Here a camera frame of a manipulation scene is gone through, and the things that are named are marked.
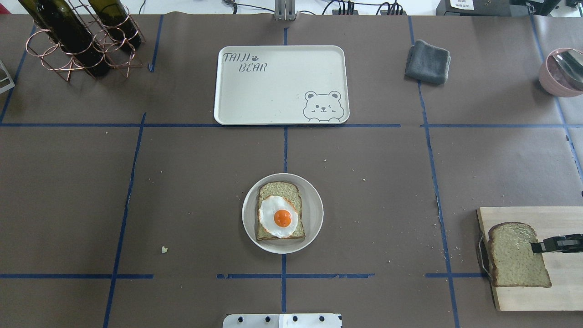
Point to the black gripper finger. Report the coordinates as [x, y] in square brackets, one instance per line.
[566, 244]

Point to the wooden cutting board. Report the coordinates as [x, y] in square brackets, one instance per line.
[564, 269]

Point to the green wine bottle back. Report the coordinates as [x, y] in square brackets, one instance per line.
[120, 26]

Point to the copper wire bottle rack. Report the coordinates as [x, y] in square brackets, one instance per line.
[53, 58]

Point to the pink bowl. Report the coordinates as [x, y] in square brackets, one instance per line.
[553, 78]

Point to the cream bear serving tray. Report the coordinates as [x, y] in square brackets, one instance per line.
[281, 85]

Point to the bread slice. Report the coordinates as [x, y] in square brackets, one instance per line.
[513, 262]
[291, 193]

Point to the green wine bottle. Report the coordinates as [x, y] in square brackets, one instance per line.
[120, 26]
[63, 26]

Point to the metal scoop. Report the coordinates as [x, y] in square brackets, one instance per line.
[570, 63]

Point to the white wire cup rack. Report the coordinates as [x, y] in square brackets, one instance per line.
[6, 81]

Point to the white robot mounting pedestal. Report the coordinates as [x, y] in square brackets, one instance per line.
[284, 320]

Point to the green wine bottle middle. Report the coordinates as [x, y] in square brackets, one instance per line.
[63, 26]

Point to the fried egg toy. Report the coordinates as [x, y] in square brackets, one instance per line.
[277, 217]

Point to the white round plate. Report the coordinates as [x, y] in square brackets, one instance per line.
[312, 215]

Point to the grey folded cloth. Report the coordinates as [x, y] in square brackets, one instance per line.
[428, 63]

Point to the aluminium frame post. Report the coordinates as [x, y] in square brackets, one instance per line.
[285, 10]

